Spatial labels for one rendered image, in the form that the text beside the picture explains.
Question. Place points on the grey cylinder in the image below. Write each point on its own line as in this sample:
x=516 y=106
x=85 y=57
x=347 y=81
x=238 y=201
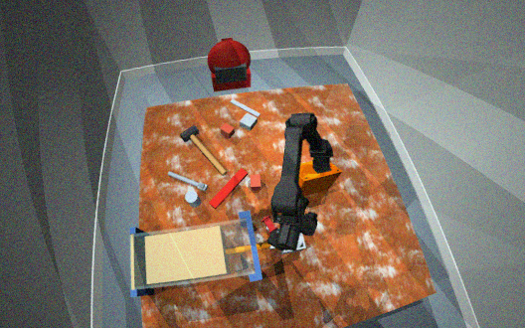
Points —
x=193 y=199

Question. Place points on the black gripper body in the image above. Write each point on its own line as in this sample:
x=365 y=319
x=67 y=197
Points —
x=273 y=236

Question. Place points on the clear-panelled guard cubby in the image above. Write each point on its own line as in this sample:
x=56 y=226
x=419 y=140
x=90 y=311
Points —
x=194 y=254

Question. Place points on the grey metal rod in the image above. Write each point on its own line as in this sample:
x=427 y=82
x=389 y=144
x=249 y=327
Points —
x=199 y=185

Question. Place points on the white flat bar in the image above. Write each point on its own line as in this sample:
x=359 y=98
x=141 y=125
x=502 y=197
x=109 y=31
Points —
x=245 y=108

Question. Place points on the red flat bar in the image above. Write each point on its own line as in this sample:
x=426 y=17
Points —
x=228 y=188

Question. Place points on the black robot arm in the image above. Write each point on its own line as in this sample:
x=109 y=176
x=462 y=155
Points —
x=287 y=196

